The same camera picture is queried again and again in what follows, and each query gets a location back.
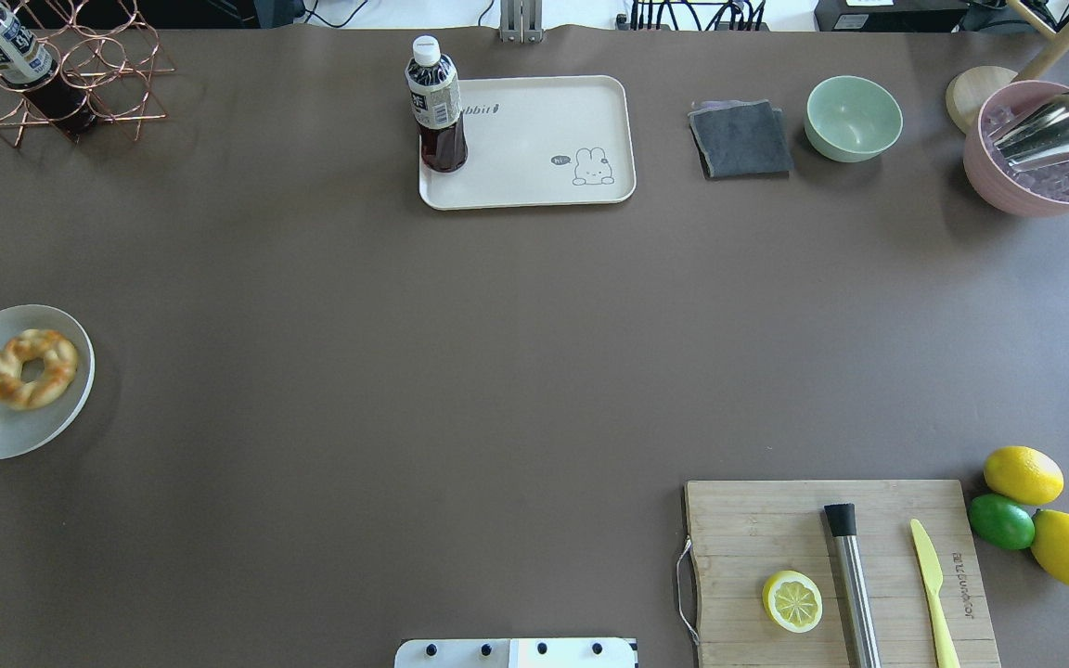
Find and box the twisted glazed donut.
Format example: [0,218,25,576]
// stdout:
[0,328,80,411]

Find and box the dark tea bottle on tray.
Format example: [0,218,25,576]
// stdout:
[405,35,468,173]

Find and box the cream rabbit tray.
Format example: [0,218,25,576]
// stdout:
[419,75,637,211]

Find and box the tea bottle in rack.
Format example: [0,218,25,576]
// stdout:
[0,1,98,136]

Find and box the wooden cutting board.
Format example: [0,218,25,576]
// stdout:
[684,481,1001,667]

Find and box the grey folded cloth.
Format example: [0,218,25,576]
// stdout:
[688,100,793,178]

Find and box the half lemon slice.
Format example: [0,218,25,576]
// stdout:
[761,570,823,634]

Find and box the steel muddler black tip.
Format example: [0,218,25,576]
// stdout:
[824,503,882,667]

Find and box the mint green bowl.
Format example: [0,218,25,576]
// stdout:
[805,75,904,164]

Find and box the yellow plastic knife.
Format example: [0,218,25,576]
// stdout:
[909,519,961,668]

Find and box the wooden cup tree stand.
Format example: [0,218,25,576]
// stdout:
[946,1,1069,133]

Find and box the green lime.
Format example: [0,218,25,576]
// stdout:
[969,494,1036,550]

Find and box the yellow lemon far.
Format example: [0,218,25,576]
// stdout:
[983,445,1065,504]

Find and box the pink ice bowl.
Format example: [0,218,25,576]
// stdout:
[963,81,1069,217]

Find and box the steel ice scoop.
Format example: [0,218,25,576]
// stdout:
[994,92,1069,173]

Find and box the copper wire bottle rack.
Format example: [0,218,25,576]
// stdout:
[0,1,175,147]

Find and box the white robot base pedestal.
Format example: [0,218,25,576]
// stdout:
[393,636,639,667]

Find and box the aluminium frame post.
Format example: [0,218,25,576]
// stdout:
[499,0,544,44]

